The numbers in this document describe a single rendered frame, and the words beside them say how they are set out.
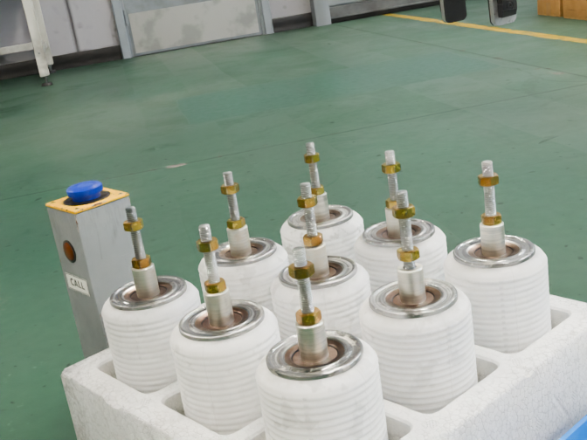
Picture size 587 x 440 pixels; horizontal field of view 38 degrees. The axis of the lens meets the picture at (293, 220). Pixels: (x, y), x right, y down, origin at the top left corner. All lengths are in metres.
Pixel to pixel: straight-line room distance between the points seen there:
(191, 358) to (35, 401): 0.57
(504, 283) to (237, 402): 0.26
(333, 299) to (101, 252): 0.30
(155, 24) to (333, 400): 5.09
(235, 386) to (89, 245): 0.30
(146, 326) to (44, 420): 0.43
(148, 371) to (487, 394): 0.31
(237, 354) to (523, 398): 0.25
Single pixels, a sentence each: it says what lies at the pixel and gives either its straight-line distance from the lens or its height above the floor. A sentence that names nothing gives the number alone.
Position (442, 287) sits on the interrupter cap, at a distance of 0.74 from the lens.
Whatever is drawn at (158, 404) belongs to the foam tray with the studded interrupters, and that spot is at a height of 0.18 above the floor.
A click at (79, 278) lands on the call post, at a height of 0.23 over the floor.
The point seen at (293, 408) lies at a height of 0.23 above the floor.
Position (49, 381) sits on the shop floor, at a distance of 1.31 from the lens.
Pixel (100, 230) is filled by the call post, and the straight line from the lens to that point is 0.96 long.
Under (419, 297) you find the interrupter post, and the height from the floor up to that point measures 0.26.
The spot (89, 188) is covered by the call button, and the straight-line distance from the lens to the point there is 0.96.
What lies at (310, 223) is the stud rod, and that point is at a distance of 0.79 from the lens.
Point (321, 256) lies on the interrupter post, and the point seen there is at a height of 0.27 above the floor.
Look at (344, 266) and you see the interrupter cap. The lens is 0.81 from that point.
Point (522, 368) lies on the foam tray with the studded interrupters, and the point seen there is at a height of 0.18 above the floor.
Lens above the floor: 0.55
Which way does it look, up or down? 18 degrees down
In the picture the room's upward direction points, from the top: 9 degrees counter-clockwise
